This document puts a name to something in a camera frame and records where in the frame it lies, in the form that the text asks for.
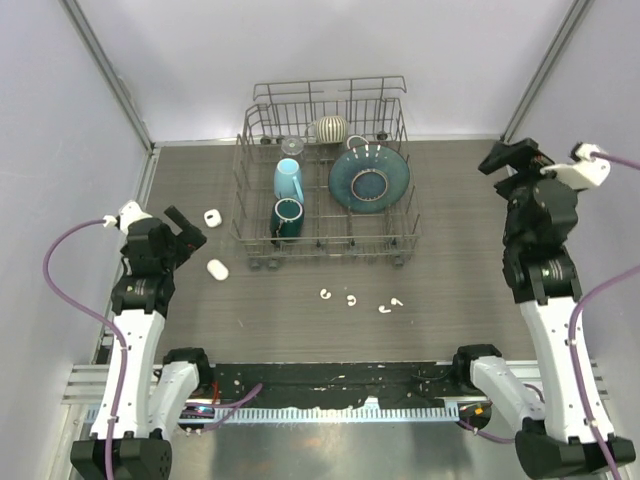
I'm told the oval white charging case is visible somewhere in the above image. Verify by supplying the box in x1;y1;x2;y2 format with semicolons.
206;259;229;281

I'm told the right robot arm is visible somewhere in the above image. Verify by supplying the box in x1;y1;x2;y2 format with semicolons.
451;138;639;479

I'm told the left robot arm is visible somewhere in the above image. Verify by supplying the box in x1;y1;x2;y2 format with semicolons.
70;201;214;479

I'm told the small white charging case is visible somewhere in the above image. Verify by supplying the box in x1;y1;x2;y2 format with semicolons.
203;209;223;229

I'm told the dark teal mug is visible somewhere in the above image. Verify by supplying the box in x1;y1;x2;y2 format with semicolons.
269;198;305;245

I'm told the light blue mug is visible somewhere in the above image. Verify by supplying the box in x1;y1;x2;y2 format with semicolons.
274;158;304;204

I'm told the large teal plate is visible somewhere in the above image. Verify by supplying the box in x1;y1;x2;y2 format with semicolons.
328;144;411;214

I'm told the clear glass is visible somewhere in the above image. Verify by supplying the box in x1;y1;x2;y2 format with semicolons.
280;135;305;158

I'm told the small white-rimmed bowl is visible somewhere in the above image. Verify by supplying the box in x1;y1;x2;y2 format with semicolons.
346;135;368;149

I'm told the striped ceramic mug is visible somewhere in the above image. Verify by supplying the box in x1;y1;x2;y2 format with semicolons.
305;115;349;144

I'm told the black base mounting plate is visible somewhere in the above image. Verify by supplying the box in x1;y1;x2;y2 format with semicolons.
213;362;481;410

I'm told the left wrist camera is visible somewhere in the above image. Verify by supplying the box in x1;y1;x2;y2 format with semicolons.
118;200;151;235

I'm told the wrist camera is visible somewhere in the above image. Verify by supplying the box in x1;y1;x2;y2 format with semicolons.
118;200;151;235
540;143;611;191

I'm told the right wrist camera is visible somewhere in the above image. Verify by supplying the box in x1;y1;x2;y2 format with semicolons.
540;143;611;191

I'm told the wire dish rack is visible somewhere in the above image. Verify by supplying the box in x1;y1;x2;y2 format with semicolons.
230;75;421;270

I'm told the white slotted cable duct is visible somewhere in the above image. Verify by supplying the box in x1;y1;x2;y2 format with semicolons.
226;398;459;425

